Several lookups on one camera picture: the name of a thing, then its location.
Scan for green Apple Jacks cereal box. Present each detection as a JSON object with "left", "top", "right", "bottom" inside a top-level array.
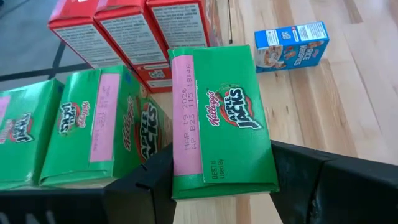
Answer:
[
  {"left": 0, "top": 78, "right": 65, "bottom": 191},
  {"left": 39, "top": 64, "right": 174, "bottom": 188},
  {"left": 167, "top": 44, "right": 280, "bottom": 200}
]

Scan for blue Rice Krispies cereal box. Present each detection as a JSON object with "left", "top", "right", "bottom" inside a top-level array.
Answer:
[{"left": 254, "top": 21, "right": 330, "bottom": 74}]

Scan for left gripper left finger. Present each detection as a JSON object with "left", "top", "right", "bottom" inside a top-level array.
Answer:
[{"left": 104, "top": 142, "right": 177, "bottom": 224}]

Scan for red Froot Loops cereal box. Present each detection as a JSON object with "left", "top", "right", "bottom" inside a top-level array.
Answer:
[
  {"left": 146, "top": 0, "right": 223, "bottom": 49},
  {"left": 48, "top": 0, "right": 126, "bottom": 70},
  {"left": 94, "top": 0, "right": 174, "bottom": 94}
]

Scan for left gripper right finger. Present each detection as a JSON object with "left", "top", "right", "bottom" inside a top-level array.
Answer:
[{"left": 269, "top": 139, "right": 398, "bottom": 224}]

